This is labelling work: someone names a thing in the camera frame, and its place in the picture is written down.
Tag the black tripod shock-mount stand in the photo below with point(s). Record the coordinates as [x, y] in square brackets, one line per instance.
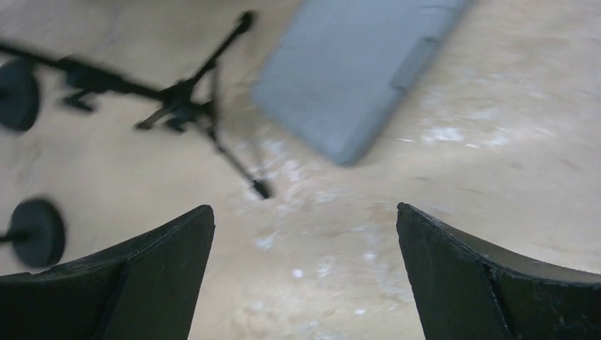
[187, 101]

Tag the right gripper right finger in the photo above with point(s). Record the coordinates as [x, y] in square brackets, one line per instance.
[468, 288]

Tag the black round-base front-left stand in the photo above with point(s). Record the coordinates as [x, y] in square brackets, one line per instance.
[37, 233]

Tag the grey flat plastic case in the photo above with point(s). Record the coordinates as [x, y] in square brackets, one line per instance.
[342, 68]

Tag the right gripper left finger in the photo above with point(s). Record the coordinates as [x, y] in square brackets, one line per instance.
[146, 287]

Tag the black round-base stand with clip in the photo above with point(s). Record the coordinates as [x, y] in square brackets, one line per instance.
[20, 95]

